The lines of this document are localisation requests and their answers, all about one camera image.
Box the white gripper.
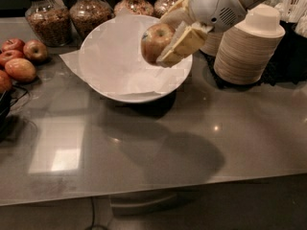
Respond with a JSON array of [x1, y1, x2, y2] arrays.
[[156, 0, 247, 67]]

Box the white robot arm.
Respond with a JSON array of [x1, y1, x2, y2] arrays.
[[156, 0, 266, 67]]

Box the white bowl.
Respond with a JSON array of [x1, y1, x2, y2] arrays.
[[78, 14, 194, 104]]

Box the red apple top right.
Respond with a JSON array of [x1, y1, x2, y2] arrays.
[[23, 39, 48, 63]]

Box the large red-yellow apple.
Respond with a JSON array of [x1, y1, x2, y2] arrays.
[[5, 58, 36, 82]]

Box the red apple top left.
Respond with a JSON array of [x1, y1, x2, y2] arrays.
[[1, 38, 25, 52]]

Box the red apple middle left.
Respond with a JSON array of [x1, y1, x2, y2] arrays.
[[0, 50, 24, 67]]

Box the red apple at edge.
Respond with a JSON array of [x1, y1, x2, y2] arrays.
[[0, 70, 12, 93]]

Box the front stack paper bowls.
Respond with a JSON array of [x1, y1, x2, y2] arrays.
[[214, 4, 285, 85]]

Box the white paper liner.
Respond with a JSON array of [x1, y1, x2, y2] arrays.
[[59, 8, 190, 98]]

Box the black tray under bowls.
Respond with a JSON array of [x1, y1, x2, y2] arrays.
[[200, 19, 307, 89]]

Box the white napkins and stirrers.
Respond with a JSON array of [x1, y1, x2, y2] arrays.
[[274, 0, 307, 32]]

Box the left glass cereal jar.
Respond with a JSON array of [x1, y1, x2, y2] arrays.
[[25, 0, 72, 47]]

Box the black wire basket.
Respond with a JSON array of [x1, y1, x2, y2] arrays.
[[0, 85, 31, 141]]

